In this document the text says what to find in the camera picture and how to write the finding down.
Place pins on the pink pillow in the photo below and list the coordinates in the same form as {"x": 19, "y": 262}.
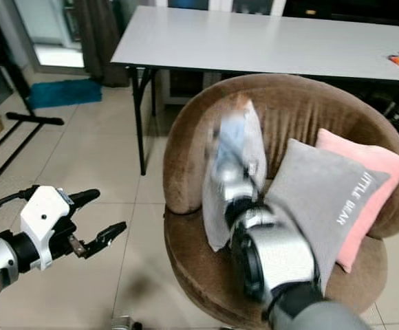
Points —
{"x": 368, "y": 206}

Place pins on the silver robot foot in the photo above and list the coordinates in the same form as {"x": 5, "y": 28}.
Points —
{"x": 126, "y": 323}

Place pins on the dark brown curtain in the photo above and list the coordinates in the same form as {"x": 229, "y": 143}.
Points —
{"x": 100, "y": 38}

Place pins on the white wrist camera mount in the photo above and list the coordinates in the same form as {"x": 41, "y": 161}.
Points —
{"x": 234, "y": 180}
{"x": 45, "y": 220}

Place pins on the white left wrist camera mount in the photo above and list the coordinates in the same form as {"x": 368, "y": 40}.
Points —
{"x": 45, "y": 220}

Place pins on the glass door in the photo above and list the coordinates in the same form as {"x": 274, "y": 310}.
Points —
{"x": 51, "y": 31}

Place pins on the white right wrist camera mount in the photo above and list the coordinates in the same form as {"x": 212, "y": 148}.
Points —
{"x": 234, "y": 180}

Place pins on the grey pillow with white lettering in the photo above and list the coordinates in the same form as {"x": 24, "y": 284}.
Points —
{"x": 323, "y": 199}

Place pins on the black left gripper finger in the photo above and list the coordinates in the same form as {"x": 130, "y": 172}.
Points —
{"x": 84, "y": 196}
{"x": 104, "y": 239}

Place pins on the brown round sofa chair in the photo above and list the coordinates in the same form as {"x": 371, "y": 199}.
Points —
{"x": 199, "y": 289}

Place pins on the blue floor mat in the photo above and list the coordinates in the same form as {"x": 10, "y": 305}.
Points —
{"x": 65, "y": 93}

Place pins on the light grey white pillow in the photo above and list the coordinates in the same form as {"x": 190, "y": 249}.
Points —
{"x": 217, "y": 220}

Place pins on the white table with black legs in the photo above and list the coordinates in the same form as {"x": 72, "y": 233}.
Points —
{"x": 254, "y": 41}

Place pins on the black metal floor stand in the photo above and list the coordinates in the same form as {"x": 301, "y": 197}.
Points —
{"x": 24, "y": 141}

